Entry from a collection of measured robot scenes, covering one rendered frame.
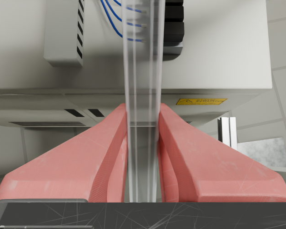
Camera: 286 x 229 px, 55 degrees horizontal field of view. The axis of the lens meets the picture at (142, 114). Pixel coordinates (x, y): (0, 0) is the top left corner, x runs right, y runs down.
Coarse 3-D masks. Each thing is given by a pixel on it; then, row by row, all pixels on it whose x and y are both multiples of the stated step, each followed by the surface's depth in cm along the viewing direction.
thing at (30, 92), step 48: (0, 0) 47; (96, 0) 47; (192, 0) 47; (240, 0) 47; (0, 48) 46; (96, 48) 46; (192, 48) 46; (240, 48) 46; (0, 96) 49; (48, 96) 49; (96, 96) 49; (192, 96) 49; (240, 96) 49
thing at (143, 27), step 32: (128, 0) 9; (160, 0) 9; (128, 32) 9; (160, 32) 9; (128, 64) 10; (160, 64) 10; (128, 96) 11; (160, 96) 11; (128, 128) 12; (128, 160) 13
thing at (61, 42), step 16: (48, 0) 42; (64, 0) 42; (80, 0) 43; (176, 0) 40; (48, 16) 42; (64, 16) 42; (80, 16) 43; (176, 16) 40; (48, 32) 41; (64, 32) 41; (80, 32) 44; (176, 32) 40; (48, 48) 41; (64, 48) 41; (80, 48) 43; (176, 48) 43; (64, 64) 44; (80, 64) 44; (224, 128) 74
